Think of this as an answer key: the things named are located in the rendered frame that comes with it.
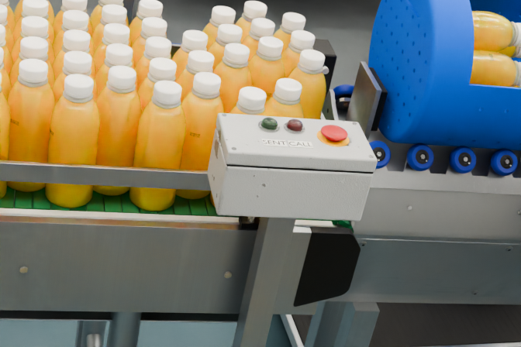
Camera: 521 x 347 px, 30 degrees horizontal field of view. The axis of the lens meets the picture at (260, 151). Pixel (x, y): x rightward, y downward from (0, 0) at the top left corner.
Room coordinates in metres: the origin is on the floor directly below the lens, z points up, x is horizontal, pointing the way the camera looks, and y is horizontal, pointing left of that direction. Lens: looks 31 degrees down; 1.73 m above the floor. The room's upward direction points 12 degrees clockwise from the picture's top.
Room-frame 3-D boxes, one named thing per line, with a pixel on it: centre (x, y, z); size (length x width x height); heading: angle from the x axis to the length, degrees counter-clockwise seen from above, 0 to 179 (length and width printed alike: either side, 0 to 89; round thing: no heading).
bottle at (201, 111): (1.25, 0.10, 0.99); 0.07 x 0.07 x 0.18
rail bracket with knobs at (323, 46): (1.63, -0.06, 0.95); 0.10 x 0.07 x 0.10; 16
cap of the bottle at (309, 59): (1.40, -0.05, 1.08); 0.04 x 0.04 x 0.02
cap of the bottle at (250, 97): (1.23, 0.03, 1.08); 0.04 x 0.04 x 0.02
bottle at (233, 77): (1.36, 0.07, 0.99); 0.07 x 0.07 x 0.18
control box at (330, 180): (1.12, -0.04, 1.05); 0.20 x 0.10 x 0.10; 106
